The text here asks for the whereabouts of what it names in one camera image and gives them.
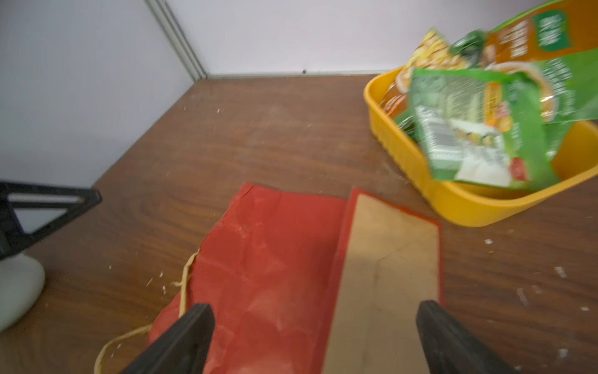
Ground green soup packet back side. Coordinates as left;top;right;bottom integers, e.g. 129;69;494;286
408;69;560;191

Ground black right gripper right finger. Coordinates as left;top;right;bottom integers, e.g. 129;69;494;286
416;300;514;374

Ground yellow plastic tray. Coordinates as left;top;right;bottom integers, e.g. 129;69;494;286
364;68;597;228

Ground white pot red flowers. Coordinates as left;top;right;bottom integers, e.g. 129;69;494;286
0;253;45;332

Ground yellow corn soup packet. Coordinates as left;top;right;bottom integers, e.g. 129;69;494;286
379;29;468;122

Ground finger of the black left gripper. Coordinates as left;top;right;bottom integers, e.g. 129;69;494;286
1;181;103;260

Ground red paper bag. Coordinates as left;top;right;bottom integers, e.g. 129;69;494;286
132;183;442;373

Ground orange green mushroom soup packet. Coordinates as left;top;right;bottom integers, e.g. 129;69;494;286
448;0;598;160

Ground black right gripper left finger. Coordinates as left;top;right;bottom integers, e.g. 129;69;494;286
122;304;216;374

